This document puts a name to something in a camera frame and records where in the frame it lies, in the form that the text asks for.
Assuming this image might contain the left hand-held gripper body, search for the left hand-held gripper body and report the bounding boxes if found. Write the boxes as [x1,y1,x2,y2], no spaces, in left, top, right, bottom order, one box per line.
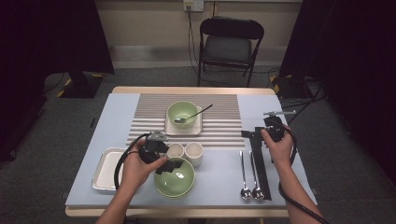
[138,130,171,165]

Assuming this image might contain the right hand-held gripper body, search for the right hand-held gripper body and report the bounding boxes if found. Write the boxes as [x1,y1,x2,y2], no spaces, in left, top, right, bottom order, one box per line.
[262,110,297,143]

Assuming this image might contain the row of black chopsticks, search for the row of black chopsticks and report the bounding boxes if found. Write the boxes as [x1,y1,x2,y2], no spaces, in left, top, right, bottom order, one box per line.
[249,138,273,201]

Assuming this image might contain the green bowl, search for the green bowl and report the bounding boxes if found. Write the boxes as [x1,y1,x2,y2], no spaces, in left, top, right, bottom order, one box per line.
[166,101,199,129]
[153,157,196,198]
[157,189,194,200]

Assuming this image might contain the metal spoon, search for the metal spoon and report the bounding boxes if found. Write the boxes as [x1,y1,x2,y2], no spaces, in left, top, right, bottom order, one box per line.
[247,150,265,201]
[238,150,253,201]
[174,104,214,123]

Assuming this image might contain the person's right hand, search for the person's right hand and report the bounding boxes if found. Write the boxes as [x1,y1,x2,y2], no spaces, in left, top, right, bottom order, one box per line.
[261,124,295,166]

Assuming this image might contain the person's left hand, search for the person's left hand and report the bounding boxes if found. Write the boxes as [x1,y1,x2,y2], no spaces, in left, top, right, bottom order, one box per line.
[120,139,169,195]

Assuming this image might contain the white ribbed cup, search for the white ribbed cup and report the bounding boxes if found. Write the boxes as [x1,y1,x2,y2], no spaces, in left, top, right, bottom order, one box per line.
[167,143,186,159]
[184,142,205,168]

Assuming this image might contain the striped woven placemat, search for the striped woven placemat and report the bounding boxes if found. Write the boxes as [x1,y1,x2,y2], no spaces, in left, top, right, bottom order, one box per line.
[125,92,246,148]

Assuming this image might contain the black stand base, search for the black stand base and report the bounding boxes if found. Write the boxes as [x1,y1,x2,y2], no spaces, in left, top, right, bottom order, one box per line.
[55,69,106,99]
[269,74,312,100]

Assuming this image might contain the light blue table mat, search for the light blue table mat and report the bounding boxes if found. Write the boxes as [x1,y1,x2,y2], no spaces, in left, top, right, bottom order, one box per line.
[64,92,318,209]

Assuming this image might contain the black folding chair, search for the black folding chair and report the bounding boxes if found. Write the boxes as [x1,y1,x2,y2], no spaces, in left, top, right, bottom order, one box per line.
[197,16,265,88]

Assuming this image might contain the black curtain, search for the black curtain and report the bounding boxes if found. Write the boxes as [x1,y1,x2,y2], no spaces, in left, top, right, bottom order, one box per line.
[278,0,396,176]
[0,0,116,162]

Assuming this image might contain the right hand-held gripper black cable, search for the right hand-held gripper black cable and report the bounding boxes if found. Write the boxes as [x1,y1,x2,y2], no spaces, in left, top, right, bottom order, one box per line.
[277,123,331,224]

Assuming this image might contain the hand-held gripper black cable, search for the hand-held gripper black cable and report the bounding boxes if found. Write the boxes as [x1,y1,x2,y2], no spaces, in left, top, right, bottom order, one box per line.
[113,133,152,190]
[277,123,331,224]

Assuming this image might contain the left hand-held gripper black cable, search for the left hand-held gripper black cable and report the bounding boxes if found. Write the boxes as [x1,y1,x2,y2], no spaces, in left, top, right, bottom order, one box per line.
[113,133,152,190]

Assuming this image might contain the black floor cables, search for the black floor cables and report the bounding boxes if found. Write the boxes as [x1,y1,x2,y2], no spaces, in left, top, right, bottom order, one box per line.
[279,77,328,125]

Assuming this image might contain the black wall socket cable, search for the black wall socket cable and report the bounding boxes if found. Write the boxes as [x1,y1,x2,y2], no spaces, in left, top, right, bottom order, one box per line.
[186,6,201,76]

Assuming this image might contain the white wall socket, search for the white wall socket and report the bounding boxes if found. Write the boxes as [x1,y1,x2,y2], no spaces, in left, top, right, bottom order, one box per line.
[182,0,205,13]

